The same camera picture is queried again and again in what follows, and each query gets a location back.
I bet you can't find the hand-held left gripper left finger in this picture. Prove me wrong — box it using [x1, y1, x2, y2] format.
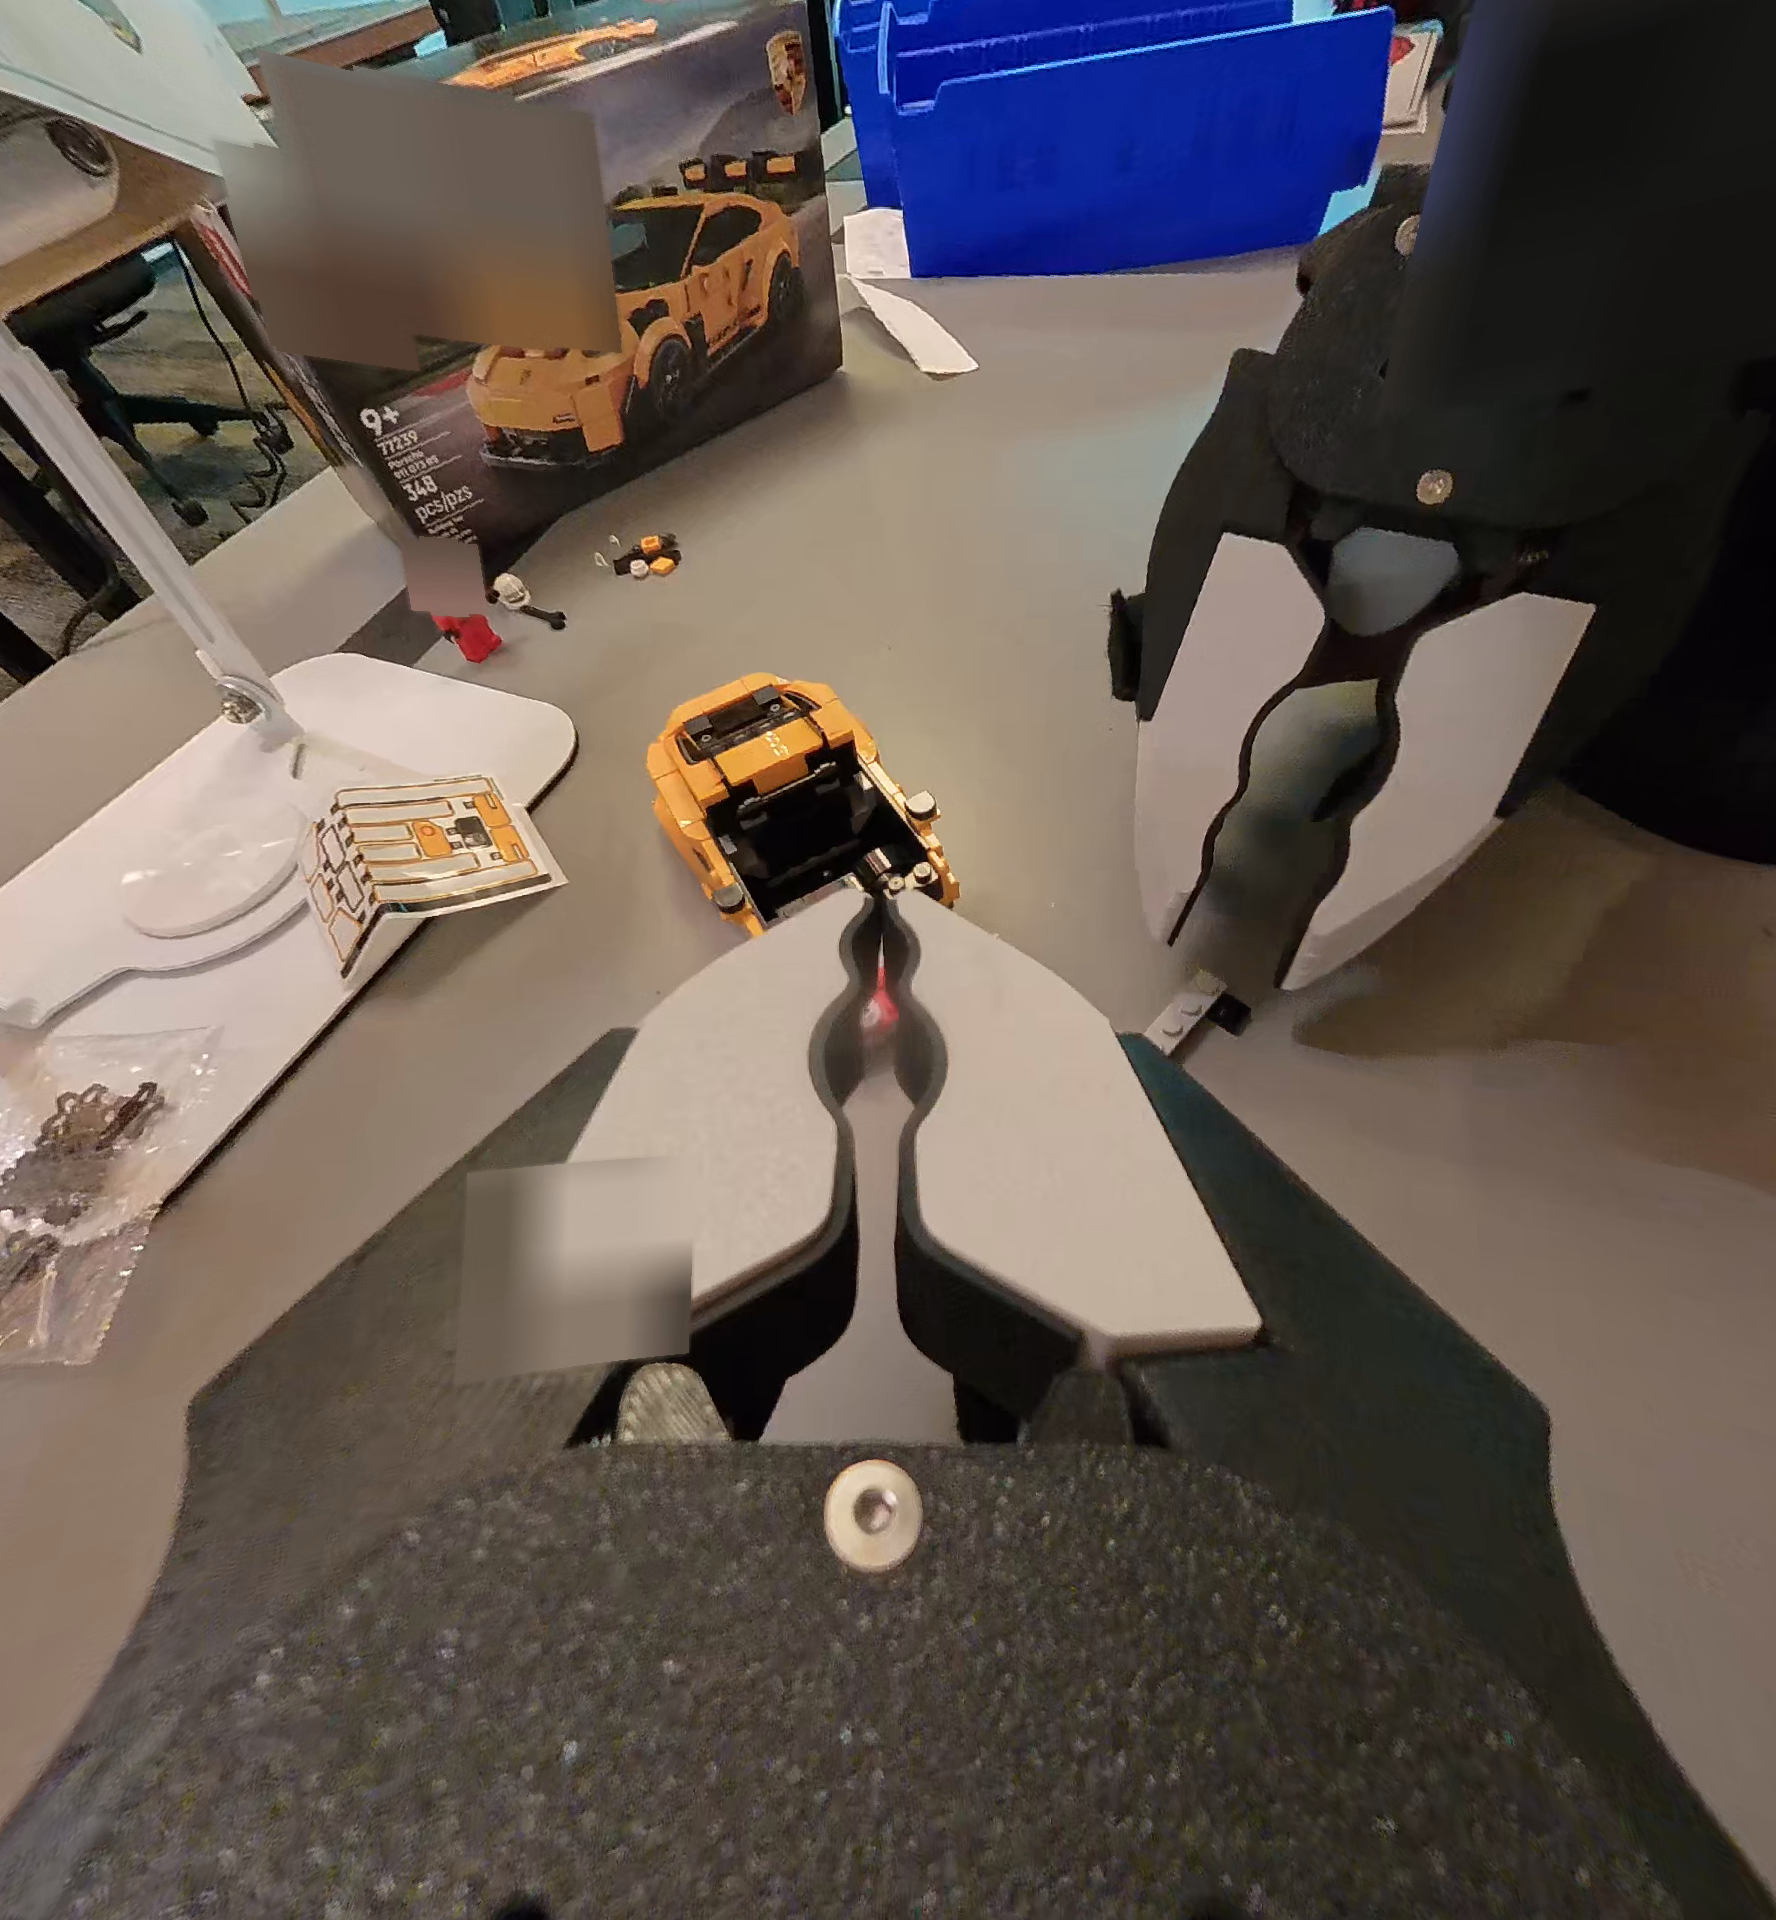
[571, 894, 883, 1310]

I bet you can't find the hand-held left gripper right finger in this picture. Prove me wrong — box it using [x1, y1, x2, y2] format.
[883, 894, 1269, 1362]

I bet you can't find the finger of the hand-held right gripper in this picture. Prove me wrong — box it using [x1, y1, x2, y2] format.
[1131, 524, 1337, 947]
[1282, 590, 1600, 995]

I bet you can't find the long grey lego plate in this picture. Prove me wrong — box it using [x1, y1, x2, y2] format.
[1144, 971, 1260, 1055]

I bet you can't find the yellow lego car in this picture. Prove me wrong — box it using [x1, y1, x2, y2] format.
[643, 673, 969, 942]

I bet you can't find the lego sticker sheet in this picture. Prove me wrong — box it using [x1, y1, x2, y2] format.
[292, 770, 575, 982]

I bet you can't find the dark lego set box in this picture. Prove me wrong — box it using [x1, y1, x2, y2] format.
[285, 0, 850, 581]

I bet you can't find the blue plastic storage bin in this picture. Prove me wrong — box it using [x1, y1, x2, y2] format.
[833, 0, 1297, 207]
[887, 5, 1398, 285]

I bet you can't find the white paper scrap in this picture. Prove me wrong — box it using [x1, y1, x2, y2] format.
[841, 207, 983, 381]

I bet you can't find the clear bag of black parts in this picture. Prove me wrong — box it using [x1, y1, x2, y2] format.
[0, 1024, 226, 1370]

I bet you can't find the black office chair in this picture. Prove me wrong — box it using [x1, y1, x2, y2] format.
[6, 251, 292, 530]

